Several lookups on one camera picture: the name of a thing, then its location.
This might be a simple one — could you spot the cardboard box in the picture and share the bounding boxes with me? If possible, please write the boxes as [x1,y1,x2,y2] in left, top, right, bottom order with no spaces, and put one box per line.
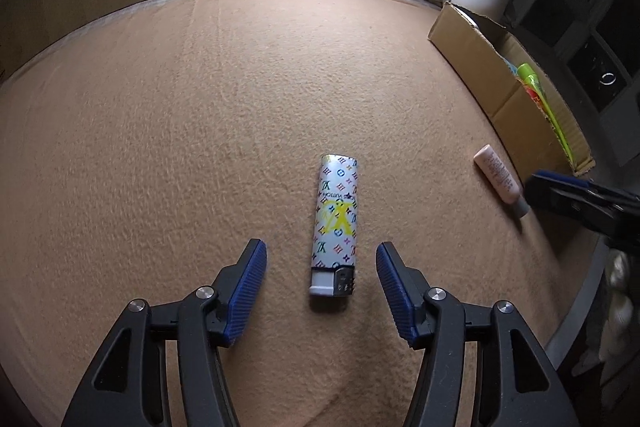
[428,2,597,178]

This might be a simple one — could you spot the white patterned lighter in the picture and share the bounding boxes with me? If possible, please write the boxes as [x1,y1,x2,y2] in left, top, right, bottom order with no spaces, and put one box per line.
[308,153,359,298]

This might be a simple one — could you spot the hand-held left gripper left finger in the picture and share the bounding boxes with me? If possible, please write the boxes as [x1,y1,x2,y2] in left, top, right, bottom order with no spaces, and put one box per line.
[62,238,268,427]

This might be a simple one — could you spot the small pink tube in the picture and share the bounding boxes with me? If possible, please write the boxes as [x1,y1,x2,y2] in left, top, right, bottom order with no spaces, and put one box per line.
[474,145,531,219]

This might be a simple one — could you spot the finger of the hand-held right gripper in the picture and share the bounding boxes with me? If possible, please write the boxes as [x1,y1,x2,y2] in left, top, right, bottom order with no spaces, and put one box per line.
[524,177,616,235]
[532,171,640,202]

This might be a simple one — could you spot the green tube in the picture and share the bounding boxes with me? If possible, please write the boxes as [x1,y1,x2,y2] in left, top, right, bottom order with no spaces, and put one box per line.
[516,63,576,162]

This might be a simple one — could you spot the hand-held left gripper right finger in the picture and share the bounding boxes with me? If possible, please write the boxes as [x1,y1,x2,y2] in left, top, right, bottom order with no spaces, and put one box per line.
[376,242,581,427]

